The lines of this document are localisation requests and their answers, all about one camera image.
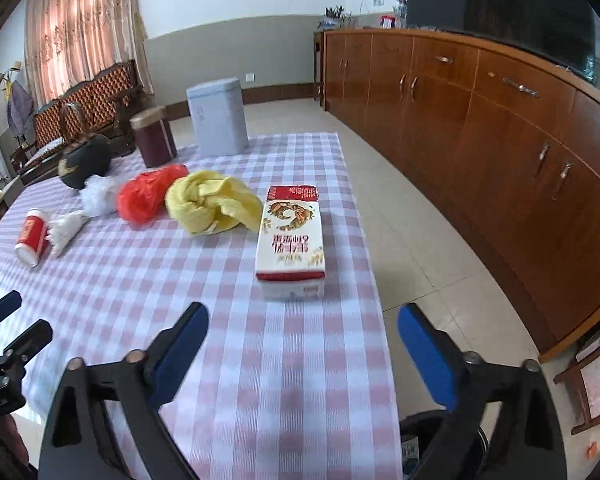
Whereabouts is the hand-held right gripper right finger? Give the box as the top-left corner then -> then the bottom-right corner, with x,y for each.
397,303 -> 568,480

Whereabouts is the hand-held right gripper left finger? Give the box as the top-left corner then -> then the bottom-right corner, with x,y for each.
39,301 -> 210,480

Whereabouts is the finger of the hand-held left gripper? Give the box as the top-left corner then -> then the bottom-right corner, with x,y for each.
0,319 -> 54,376
0,290 -> 23,341

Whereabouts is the black plastic bucket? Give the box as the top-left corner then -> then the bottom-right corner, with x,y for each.
399,407 -> 491,480

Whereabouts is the red paper cup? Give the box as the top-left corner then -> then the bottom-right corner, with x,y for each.
15,208 -> 54,267

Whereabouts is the red white tissue pack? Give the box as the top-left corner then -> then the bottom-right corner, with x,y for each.
255,185 -> 327,302

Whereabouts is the yellow cloth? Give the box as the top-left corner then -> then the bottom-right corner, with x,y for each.
165,170 -> 264,236

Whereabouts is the red plastic bag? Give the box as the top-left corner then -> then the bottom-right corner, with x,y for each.
117,164 -> 190,224

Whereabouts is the checkered tablecloth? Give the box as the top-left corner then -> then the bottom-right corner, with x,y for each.
0,132 -> 403,480

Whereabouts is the carved wooden stand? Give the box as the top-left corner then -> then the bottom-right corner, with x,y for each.
552,310 -> 600,436

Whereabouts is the black iron teapot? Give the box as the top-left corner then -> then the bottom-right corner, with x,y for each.
57,101 -> 113,191

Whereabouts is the coat rack with clothes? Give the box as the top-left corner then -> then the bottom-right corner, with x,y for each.
0,60 -> 36,146

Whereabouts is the wooden sideboard cabinet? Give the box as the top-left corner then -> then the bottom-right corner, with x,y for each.
314,27 -> 600,363

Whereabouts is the maroon canister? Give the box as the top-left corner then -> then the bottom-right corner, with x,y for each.
130,105 -> 177,169

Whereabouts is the wooden bench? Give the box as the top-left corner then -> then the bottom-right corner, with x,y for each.
10,59 -> 146,186

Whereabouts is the white canister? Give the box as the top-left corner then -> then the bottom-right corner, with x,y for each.
186,76 -> 248,157

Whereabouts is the pink patterned curtain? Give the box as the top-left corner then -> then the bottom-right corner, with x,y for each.
24,0 -> 148,111

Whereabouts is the small potted plant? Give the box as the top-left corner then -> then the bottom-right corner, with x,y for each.
320,5 -> 353,28

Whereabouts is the black flat television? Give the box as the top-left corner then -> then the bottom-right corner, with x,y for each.
406,0 -> 598,81

